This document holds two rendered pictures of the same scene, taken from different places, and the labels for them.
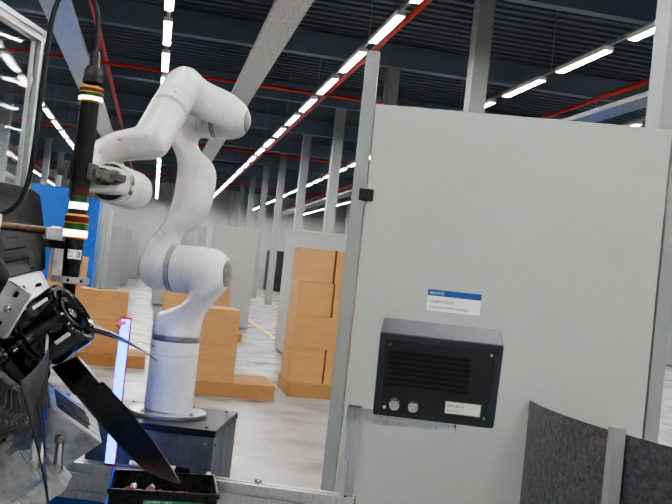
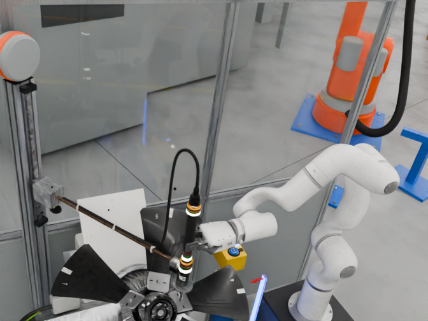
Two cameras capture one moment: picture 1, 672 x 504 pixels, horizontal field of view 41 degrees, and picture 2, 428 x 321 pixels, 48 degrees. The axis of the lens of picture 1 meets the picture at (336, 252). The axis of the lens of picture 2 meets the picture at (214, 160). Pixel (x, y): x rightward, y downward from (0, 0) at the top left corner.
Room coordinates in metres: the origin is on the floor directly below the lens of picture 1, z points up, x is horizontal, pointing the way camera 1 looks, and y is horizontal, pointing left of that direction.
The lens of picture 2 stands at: (1.04, -0.45, 2.59)
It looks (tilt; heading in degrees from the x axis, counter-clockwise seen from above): 35 degrees down; 54
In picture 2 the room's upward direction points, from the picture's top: 9 degrees clockwise
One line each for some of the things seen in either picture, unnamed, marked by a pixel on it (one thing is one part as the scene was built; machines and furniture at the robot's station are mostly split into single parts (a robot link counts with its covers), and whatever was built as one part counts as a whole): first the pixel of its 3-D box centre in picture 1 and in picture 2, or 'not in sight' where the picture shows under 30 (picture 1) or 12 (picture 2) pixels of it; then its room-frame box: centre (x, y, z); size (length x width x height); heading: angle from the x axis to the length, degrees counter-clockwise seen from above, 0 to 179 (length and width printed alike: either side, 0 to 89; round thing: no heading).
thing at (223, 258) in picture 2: not in sight; (227, 253); (2.06, 0.74, 1.02); 0.16 x 0.10 x 0.11; 84
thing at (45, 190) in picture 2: not in sight; (47, 192); (1.37, 1.03, 1.36); 0.10 x 0.07 x 0.08; 119
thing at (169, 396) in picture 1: (171, 377); (314, 295); (2.26, 0.38, 1.04); 0.19 x 0.19 x 0.18
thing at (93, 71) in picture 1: (82, 173); (188, 242); (1.67, 0.49, 1.47); 0.04 x 0.04 x 0.46
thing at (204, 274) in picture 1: (192, 294); (332, 266); (2.25, 0.34, 1.25); 0.19 x 0.12 x 0.24; 76
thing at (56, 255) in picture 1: (67, 256); (181, 274); (1.67, 0.49, 1.32); 0.09 x 0.07 x 0.10; 119
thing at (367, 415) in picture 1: (401, 418); not in sight; (1.97, -0.18, 1.04); 0.24 x 0.03 x 0.03; 84
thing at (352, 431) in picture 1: (350, 450); not in sight; (1.98, -0.08, 0.96); 0.03 x 0.03 x 0.20; 84
